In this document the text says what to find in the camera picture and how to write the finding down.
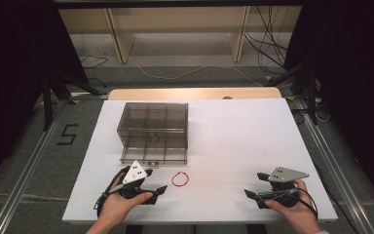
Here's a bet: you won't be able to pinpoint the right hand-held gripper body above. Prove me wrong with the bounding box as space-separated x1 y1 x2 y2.
255 166 310 210

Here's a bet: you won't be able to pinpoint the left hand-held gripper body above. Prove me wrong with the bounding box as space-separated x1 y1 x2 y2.
119 159 159 206

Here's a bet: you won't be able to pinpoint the red rubber band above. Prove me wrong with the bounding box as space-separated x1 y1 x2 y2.
170 171 190 188

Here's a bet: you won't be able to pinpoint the smoky transparent drawer box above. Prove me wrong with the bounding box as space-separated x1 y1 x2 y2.
116 101 189 166

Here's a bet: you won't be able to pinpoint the person's left hand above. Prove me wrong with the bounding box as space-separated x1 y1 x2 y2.
94 173 154 229

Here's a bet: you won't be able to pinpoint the person's right hand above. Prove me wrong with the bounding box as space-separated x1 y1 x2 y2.
264 178 321 234

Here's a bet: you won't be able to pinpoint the white board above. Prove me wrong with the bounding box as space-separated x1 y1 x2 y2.
61 97 339 226

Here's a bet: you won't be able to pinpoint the black tape floor mark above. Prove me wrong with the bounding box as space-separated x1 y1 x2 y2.
56 123 80 146

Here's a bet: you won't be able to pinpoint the black metal stand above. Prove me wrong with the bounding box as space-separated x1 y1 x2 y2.
31 68 102 132
267 54 319 126

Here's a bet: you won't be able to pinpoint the dark curtain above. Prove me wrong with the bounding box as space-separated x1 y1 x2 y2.
283 0 374 204
0 0 90 193

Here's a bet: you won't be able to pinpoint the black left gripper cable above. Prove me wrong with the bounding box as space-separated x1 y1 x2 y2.
93 166 131 218

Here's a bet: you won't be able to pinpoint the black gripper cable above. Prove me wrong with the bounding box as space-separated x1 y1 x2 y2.
93 166 131 218
290 186 319 219

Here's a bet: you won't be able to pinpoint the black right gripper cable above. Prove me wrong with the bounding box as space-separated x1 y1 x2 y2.
290 186 319 219

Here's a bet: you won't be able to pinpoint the aluminium floor rail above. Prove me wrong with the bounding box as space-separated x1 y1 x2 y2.
294 97 374 234
0 99 70 234

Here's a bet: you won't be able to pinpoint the black cables beside stand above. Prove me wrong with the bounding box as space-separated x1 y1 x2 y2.
291 105 331 125

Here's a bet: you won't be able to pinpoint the white floor cable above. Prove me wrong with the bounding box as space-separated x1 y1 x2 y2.
136 65 265 88

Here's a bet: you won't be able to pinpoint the thin black floor cable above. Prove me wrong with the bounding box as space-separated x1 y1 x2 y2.
79 54 110 70

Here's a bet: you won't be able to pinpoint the bundle of black hanging cables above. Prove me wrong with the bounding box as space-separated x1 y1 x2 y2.
243 5 289 68

